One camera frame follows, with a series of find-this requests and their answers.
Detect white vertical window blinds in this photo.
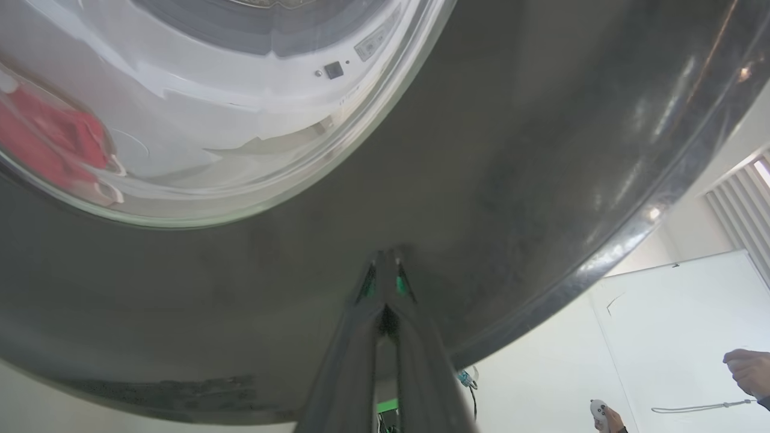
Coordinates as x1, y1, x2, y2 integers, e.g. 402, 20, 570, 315
704, 153, 770, 289

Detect teal connector camera cable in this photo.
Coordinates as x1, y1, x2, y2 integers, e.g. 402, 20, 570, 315
456, 366, 481, 422

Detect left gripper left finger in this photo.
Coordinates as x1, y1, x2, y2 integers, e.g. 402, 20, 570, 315
295, 299, 387, 433

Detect white whiteboard panel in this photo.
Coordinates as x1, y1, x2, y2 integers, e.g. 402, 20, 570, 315
590, 250, 770, 433

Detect person hand holding controller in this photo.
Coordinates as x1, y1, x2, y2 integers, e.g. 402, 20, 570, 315
602, 406, 627, 433

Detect white front-load washing machine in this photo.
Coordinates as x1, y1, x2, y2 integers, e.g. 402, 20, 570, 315
0, 0, 425, 181

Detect red Bulls jersey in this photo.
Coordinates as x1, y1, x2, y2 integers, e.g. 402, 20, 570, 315
0, 84, 124, 193

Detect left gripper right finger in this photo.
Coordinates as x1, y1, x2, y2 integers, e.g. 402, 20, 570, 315
385, 299, 479, 433

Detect black round glass washer door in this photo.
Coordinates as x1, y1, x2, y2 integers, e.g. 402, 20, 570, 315
0, 0, 770, 426

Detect grey wrist strap cord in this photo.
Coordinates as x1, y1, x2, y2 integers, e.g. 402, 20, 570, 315
651, 398, 757, 414

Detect person hand holding cord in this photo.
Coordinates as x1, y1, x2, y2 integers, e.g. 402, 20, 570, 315
723, 349, 770, 399

